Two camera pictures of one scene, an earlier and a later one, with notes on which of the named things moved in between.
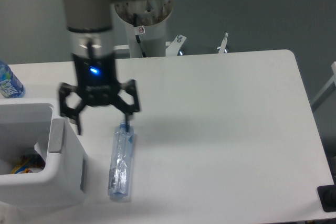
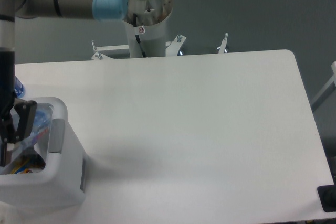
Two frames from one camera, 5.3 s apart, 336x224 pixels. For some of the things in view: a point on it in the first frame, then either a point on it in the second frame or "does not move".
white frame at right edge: x=327 y=91 does not move
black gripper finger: x=67 y=112 to x=6 y=134
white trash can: x=30 y=124 does not move
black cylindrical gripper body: x=97 y=78 to x=7 y=78
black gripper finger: x=127 y=110 to x=27 y=109
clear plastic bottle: x=120 y=162 to x=41 y=126
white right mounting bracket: x=174 y=46 does not move
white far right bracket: x=223 y=44 does not move
